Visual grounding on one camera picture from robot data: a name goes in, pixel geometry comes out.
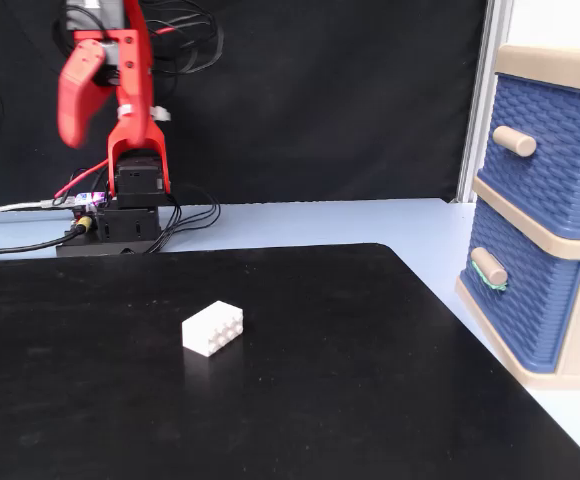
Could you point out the red gripper with motor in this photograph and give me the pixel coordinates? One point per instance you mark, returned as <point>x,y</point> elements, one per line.
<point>120,42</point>

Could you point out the white toy building block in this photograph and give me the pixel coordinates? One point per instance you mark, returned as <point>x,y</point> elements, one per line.
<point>210,327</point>

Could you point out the blue woven drawer banded knob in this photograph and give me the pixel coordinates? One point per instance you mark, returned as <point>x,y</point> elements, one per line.
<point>525,305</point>

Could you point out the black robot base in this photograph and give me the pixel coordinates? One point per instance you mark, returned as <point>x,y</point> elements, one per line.
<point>125,227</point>

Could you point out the blue woven drawer plain knob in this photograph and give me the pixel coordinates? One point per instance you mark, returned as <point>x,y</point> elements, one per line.
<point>560,165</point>

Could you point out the white zip tie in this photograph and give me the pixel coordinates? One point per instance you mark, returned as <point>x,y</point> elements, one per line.
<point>160,113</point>

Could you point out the small controller circuit board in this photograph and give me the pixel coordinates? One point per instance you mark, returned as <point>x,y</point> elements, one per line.
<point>90,200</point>

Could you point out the black backdrop cloth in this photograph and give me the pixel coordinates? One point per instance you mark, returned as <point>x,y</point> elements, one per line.
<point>320,110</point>

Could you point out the black table mat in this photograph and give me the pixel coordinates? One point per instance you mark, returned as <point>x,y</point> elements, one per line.
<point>220,400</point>

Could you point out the green rubber band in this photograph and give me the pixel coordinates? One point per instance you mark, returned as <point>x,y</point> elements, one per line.
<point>495,287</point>

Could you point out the white aluminium post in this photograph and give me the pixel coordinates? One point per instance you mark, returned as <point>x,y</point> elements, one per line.
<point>480,100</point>

